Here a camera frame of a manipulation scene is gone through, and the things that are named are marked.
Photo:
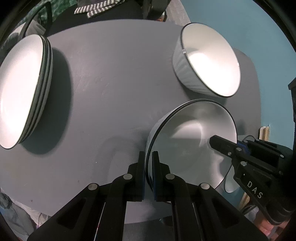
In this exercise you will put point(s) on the person's right hand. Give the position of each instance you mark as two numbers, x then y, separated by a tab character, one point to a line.
266	223

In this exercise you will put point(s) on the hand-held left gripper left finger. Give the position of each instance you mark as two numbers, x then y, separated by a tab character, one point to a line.
140	178

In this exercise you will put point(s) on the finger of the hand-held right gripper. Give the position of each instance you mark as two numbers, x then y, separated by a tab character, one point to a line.
266	154
223	146

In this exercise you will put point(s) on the white bowl black rim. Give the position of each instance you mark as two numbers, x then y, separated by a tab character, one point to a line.
189	139
231	185
208	60

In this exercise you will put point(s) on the grey hoodie striped cuff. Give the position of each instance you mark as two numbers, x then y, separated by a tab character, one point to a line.
99	8

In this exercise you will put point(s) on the wooden board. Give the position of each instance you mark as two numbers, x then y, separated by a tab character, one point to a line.
264	133

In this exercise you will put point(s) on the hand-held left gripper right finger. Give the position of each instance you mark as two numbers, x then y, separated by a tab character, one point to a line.
157	180

